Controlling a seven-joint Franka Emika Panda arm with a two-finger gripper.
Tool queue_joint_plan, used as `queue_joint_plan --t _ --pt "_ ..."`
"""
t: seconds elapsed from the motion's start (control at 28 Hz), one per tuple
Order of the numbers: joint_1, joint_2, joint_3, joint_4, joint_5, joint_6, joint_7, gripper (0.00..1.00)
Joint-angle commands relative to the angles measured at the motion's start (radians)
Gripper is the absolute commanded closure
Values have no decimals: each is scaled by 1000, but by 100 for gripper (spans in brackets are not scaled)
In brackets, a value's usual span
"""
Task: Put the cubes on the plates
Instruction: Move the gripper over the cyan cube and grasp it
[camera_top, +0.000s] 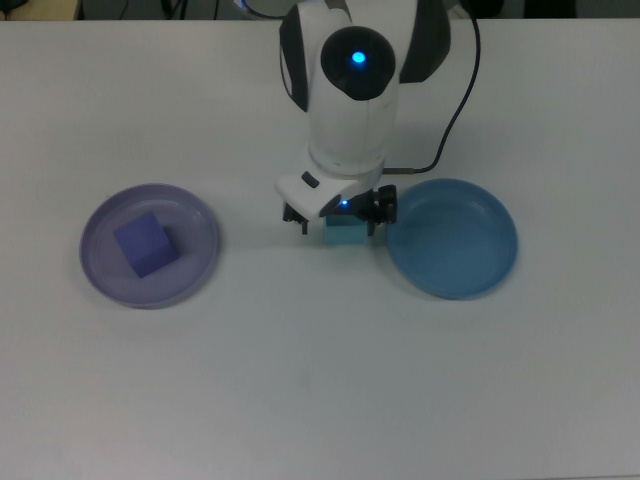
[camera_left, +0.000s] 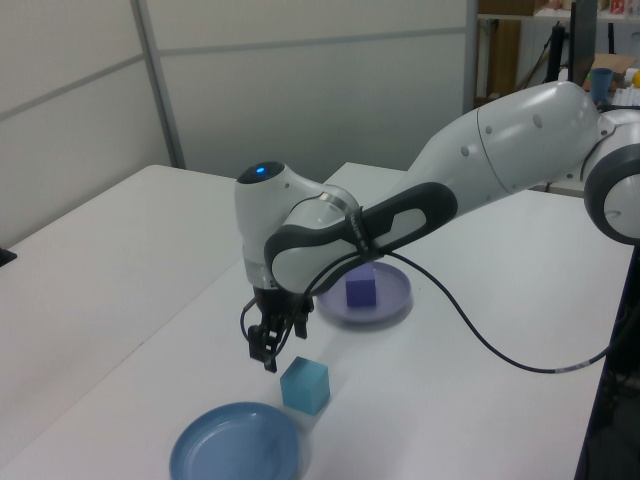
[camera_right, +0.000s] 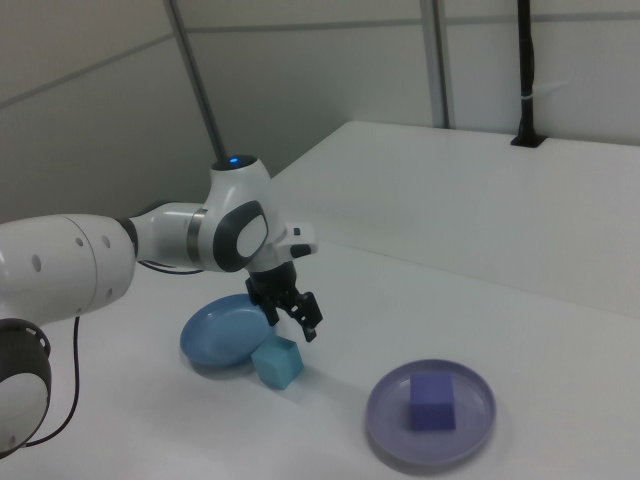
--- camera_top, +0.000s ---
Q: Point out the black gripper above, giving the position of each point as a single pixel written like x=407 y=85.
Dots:
x=361 y=202

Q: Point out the teal cube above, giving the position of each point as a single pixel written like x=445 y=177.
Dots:
x=344 y=234

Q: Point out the purple cube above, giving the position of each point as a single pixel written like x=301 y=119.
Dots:
x=145 y=245

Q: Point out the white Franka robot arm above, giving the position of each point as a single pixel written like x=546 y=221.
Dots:
x=350 y=125

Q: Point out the blue plate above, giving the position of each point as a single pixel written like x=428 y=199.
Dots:
x=450 y=240

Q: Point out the purple plate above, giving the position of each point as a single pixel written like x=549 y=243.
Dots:
x=150 y=290

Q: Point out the beige wooden desk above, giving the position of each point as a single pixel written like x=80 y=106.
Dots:
x=40 y=10

